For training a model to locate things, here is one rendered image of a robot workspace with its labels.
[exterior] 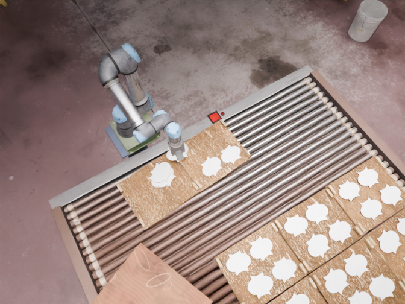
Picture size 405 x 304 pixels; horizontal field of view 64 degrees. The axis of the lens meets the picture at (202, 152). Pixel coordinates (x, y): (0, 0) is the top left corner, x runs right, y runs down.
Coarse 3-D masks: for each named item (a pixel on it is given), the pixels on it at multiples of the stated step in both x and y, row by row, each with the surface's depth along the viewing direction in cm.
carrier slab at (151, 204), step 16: (160, 160) 212; (144, 176) 208; (128, 192) 203; (144, 192) 203; (160, 192) 203; (176, 192) 203; (192, 192) 203; (144, 208) 199; (160, 208) 199; (176, 208) 200
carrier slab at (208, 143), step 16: (208, 128) 222; (224, 128) 222; (192, 144) 217; (208, 144) 217; (224, 144) 217; (240, 144) 218; (192, 160) 212; (240, 160) 213; (192, 176) 208; (208, 176) 208; (224, 176) 209
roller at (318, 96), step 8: (320, 96) 236; (304, 104) 233; (288, 112) 230; (272, 120) 227; (280, 120) 229; (256, 128) 224; (264, 128) 226; (240, 136) 222; (248, 136) 222; (112, 208) 201; (120, 208) 202; (96, 216) 199; (104, 216) 199; (80, 224) 197; (88, 224) 197; (80, 232) 197
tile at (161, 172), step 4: (156, 164) 207; (160, 164) 207; (164, 164) 207; (168, 164) 207; (156, 168) 206; (160, 168) 206; (164, 168) 206; (168, 168) 206; (152, 172) 205; (156, 172) 205; (160, 172) 205; (164, 172) 205; (168, 172) 205; (172, 172) 205; (152, 176) 203; (156, 176) 203; (160, 176) 203; (164, 176) 203; (168, 176) 204; (156, 180) 202; (160, 180) 202
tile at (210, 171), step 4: (208, 160) 212; (212, 160) 212; (216, 160) 212; (220, 160) 212; (204, 164) 211; (208, 164) 211; (212, 164) 211; (216, 164) 211; (220, 164) 211; (204, 168) 209; (208, 168) 209; (212, 168) 209; (216, 168) 209; (220, 168) 209; (204, 172) 208; (208, 172) 208; (212, 172) 208; (216, 172) 208
